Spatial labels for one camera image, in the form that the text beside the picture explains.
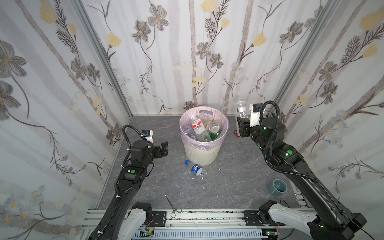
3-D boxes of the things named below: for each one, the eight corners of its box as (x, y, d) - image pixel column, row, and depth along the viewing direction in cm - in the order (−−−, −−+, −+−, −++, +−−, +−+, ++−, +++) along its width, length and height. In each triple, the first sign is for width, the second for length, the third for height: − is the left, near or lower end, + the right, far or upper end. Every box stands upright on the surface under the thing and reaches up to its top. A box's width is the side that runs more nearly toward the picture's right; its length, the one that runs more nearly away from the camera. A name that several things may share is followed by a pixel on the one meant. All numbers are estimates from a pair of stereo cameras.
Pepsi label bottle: (183, 167, 94) (183, 163, 89) (188, 161, 96) (187, 157, 92) (201, 179, 89) (201, 176, 84) (205, 173, 91) (206, 170, 87)
